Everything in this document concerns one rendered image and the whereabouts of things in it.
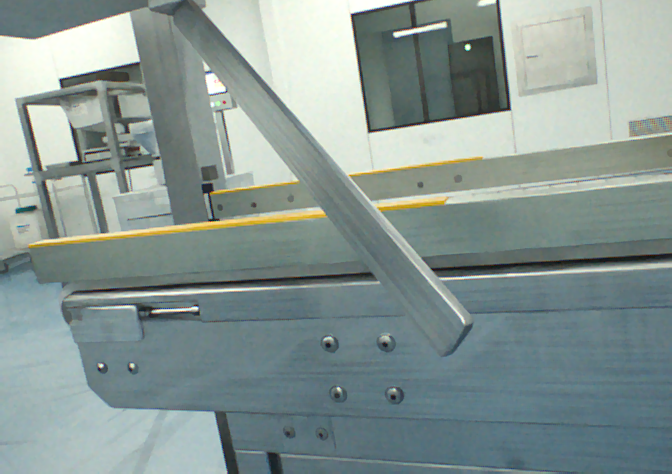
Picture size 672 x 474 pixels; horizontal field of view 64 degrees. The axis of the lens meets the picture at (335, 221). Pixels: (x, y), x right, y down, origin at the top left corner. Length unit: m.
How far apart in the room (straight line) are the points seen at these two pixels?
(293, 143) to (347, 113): 5.25
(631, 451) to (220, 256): 0.30
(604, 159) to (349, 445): 0.36
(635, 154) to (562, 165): 0.07
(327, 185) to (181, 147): 0.49
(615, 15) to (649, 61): 0.51
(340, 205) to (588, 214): 0.14
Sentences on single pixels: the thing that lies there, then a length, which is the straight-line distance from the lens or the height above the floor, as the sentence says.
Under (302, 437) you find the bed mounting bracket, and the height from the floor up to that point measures 0.67.
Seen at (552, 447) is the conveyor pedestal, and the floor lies 0.67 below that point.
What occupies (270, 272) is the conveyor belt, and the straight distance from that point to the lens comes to 0.39.
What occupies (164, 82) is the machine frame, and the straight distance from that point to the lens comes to 0.75.
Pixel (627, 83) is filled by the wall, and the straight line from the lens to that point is 5.67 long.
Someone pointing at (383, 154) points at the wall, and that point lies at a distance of 5.49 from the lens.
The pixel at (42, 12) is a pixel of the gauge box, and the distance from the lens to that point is 0.49.
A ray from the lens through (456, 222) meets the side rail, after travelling 0.33.
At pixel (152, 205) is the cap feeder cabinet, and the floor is 0.68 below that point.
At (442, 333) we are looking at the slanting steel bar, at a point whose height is 0.82.
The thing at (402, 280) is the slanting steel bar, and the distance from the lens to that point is 0.23.
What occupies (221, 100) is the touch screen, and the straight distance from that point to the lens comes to 3.28.
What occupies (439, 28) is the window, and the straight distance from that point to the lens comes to 5.51.
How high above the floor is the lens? 0.90
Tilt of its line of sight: 9 degrees down
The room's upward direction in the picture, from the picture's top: 9 degrees counter-clockwise
